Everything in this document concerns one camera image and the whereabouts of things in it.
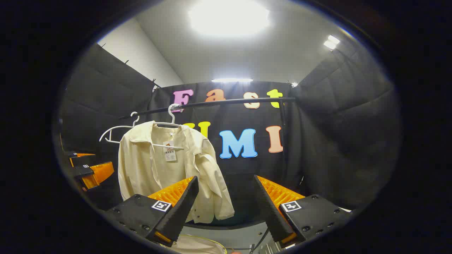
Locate long ceiling light strip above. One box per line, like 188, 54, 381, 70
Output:
211, 78, 254, 84

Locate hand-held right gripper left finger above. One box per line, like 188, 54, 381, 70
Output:
105, 176, 199, 247

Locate large ceiling light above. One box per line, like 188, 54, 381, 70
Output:
187, 0, 272, 38

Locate small ceiling light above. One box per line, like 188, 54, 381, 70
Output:
323, 34, 341, 51

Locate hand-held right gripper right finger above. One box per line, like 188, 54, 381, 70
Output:
253, 174, 353, 249

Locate black clothes rack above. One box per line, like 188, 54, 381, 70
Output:
118, 97, 297, 184

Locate cream shirt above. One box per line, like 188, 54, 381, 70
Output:
118, 121, 235, 224

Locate black backdrop cloth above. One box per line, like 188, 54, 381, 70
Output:
58, 42, 401, 230

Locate white clothes hanger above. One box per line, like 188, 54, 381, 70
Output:
99, 111, 140, 144
152, 103, 186, 150

